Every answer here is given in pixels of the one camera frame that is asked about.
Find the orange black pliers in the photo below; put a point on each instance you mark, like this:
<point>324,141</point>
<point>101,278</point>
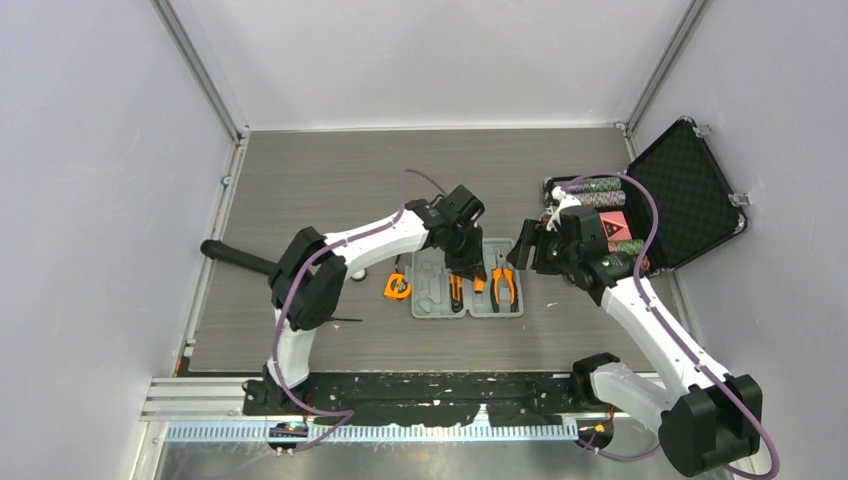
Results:
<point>503,288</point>

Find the black orange-tipped tool handle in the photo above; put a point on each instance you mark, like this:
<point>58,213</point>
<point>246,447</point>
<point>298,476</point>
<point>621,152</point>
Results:
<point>219,251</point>

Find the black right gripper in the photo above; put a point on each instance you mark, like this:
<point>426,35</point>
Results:
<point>529,237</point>

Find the black aluminium poker chip case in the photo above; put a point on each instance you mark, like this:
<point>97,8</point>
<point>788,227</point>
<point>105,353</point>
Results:
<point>674,195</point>

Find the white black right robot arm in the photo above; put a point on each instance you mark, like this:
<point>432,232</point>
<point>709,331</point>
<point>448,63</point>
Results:
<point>703,416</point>

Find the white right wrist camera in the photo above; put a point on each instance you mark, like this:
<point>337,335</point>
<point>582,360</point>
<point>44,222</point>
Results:
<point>561,201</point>

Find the small orange screwdriver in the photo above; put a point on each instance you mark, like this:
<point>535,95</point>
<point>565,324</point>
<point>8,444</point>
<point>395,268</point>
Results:
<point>478,285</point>

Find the orange tape measure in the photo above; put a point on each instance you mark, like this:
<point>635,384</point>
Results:
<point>397,287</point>

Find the red card deck with triangle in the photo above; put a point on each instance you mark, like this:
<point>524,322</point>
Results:
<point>615,226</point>

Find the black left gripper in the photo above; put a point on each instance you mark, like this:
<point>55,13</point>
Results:
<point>472,264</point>

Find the grey plastic tool case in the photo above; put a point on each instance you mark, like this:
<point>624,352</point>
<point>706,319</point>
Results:
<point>430,299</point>

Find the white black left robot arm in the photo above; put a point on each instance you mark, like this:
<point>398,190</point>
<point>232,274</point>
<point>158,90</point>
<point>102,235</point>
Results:
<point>308,279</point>

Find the orange utility knife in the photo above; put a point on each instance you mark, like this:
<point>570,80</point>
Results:
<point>456,293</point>

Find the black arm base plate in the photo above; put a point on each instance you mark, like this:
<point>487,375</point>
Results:
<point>431,399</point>

